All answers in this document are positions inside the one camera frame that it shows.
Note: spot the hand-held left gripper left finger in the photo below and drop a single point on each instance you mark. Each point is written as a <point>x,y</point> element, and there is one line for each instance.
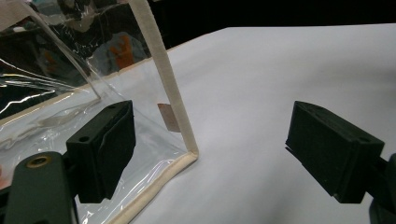
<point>106,149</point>

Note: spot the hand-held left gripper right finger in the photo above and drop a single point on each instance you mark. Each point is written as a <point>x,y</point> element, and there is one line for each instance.
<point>333,149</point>

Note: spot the clear plastic bag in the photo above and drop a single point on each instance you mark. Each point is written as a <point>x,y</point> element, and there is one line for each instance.
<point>93,93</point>

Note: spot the white table cover sheet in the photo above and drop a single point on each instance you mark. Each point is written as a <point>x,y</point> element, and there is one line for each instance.
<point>264,77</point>

